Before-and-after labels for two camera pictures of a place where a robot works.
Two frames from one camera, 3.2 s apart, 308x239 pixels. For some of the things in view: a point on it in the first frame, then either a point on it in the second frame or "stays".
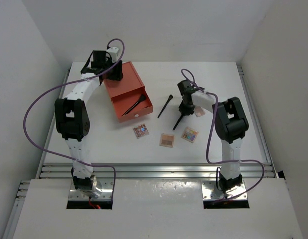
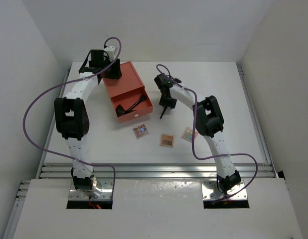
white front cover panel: [155, 209] stays
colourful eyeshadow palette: [190, 135] stays
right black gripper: [183, 109] -> [165, 102]
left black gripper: [117, 74] stays
